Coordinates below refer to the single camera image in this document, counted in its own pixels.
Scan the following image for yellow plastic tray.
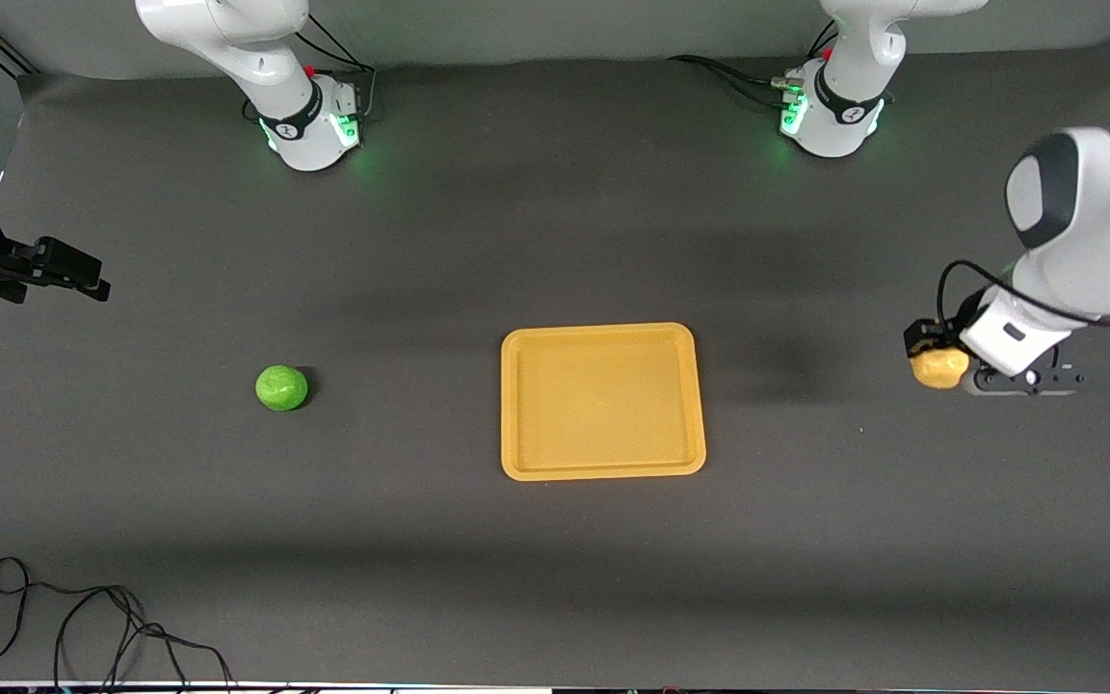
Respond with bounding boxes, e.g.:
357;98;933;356
500;322;708;482

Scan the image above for black arm base cables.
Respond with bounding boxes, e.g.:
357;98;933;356
295;14;379;121
668;19;837;109

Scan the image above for yellow potato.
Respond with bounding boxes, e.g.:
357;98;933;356
911;348;971;390

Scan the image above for green apple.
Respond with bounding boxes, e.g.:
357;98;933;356
255;364;309;413

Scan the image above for black right arm base cables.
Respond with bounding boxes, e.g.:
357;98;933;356
295;14;379;121

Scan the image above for thin black loose cable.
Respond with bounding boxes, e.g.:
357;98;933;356
0;557;238;691

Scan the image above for black aluminium frame rail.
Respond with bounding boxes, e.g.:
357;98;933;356
0;27;37;77

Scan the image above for black left arm base cables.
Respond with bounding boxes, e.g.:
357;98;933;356
668;19;837;109

